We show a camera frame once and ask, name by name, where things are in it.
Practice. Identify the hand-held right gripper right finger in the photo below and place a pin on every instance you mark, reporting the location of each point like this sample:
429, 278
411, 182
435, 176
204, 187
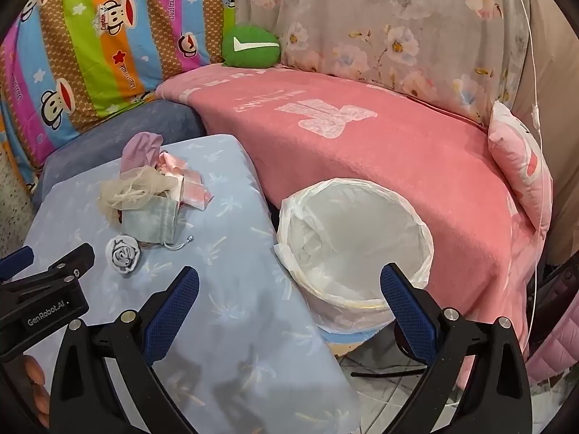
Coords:
407, 312

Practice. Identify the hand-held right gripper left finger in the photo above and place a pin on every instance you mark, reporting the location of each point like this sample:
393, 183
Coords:
174, 312

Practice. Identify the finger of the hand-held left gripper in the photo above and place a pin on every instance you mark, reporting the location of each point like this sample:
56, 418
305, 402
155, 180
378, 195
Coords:
16, 262
72, 257

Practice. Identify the grey fabric rose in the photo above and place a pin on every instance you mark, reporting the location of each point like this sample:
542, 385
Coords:
123, 254

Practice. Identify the beige mesh cloth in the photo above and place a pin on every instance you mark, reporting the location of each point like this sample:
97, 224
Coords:
131, 190

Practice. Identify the white-lined waste bin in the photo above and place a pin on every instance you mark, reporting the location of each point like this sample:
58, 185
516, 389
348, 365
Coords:
353, 230

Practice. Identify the white cloth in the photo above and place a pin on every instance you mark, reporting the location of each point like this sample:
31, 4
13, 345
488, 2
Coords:
178, 186

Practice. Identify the purple cloth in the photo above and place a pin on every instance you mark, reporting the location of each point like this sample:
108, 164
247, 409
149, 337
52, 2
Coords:
138, 149

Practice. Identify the pink satin cloth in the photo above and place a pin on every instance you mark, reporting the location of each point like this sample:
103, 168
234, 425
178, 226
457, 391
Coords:
168, 161

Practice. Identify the person's left hand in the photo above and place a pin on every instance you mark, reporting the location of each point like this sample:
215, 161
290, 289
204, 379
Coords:
37, 384

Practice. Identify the pink puffer jacket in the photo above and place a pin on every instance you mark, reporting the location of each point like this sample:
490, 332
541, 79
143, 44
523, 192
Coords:
556, 348

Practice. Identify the blue-grey cushion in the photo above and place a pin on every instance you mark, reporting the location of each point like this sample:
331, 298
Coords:
149, 122

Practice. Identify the pink blanket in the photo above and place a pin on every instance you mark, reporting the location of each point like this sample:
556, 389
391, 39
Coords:
362, 153

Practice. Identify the pink printed pillow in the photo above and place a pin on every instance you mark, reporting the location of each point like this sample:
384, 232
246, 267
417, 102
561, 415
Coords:
515, 153

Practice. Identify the colourful monkey print pillow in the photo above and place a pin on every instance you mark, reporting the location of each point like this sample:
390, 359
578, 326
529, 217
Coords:
90, 31

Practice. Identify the green round cushion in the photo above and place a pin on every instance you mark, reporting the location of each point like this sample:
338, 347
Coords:
244, 54

